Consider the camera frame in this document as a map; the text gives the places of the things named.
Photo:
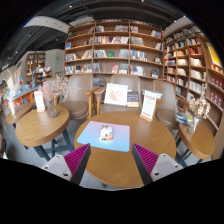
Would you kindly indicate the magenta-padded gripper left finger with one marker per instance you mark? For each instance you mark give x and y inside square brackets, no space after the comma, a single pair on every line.
[78,160]

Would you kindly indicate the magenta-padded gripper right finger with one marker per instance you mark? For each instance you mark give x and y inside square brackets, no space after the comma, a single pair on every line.
[146,160]

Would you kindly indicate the white and orange computer mouse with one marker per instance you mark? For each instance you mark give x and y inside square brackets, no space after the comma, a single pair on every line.
[106,133]

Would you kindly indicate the pastel blue pink mouse pad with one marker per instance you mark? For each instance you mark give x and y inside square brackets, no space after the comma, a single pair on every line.
[88,135]

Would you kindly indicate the wooden side table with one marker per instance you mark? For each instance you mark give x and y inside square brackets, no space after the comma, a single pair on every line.
[41,128]
[198,141]

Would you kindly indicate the white orange sign, wooden base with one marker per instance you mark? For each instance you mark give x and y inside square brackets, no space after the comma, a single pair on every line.
[148,105]

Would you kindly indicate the stack of colourful books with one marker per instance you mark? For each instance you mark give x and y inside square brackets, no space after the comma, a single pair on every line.
[183,117]

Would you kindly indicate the glass vase with beige flowers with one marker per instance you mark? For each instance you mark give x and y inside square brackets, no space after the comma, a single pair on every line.
[192,125]

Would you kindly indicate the brown wooden-armed chair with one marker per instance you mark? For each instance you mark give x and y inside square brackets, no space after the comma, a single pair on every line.
[78,100]

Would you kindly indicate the dark blue book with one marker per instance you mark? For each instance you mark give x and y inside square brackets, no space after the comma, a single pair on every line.
[133,98]

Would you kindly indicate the light blue flat books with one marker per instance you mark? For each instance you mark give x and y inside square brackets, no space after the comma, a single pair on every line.
[156,94]

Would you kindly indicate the small white sign card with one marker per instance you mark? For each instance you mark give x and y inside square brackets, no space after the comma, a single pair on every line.
[39,101]

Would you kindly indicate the white framed floral picture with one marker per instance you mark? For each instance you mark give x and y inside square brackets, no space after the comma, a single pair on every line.
[116,94]

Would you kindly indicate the small round wooden table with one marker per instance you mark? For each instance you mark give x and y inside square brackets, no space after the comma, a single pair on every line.
[20,111]

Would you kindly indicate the orange display counter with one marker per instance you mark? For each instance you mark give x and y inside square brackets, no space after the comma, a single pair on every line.
[25,96]

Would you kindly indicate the brown chair holding framed picture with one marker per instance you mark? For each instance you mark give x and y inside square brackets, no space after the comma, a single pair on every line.
[123,80]

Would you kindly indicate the distant wooden bookshelf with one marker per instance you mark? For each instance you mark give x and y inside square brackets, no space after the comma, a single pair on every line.
[35,66]

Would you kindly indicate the wooden bookshelf with yellow poster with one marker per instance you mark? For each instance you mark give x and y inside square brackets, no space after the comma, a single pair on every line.
[190,63]

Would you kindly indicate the wide wooden bookshelf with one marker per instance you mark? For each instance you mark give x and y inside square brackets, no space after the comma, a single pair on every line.
[113,46]

